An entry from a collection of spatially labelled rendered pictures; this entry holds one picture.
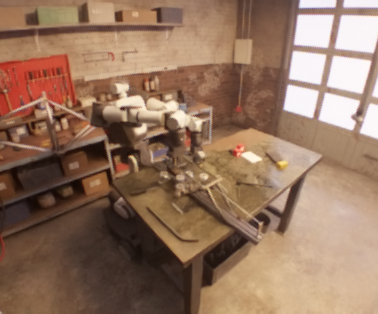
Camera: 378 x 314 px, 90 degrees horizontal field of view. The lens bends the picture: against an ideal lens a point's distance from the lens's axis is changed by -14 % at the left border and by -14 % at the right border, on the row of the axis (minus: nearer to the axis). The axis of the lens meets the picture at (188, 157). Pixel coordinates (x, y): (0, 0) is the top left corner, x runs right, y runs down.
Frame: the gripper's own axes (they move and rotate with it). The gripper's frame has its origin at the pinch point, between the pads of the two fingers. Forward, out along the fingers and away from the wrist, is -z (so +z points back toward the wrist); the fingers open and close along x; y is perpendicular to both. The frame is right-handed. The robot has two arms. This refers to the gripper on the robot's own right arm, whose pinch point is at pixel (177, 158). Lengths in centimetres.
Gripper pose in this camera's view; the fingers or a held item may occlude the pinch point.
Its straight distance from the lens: 122.8
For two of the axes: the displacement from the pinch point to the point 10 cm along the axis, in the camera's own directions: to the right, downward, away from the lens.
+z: 0.2, -8.6, -5.0
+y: 6.1, 4.1, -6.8
